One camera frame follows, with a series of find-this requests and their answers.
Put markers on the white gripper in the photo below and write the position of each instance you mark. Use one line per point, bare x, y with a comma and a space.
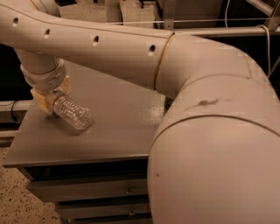
44, 80

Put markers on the clear plastic water bottle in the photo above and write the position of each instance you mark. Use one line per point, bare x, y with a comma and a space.
72, 112

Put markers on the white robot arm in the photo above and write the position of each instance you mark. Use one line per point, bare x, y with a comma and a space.
215, 158

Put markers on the grey drawer cabinet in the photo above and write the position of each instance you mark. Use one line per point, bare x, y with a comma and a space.
99, 175

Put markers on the green soda can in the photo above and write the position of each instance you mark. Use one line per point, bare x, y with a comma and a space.
168, 102

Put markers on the metal railing frame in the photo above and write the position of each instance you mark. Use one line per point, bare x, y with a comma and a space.
206, 18

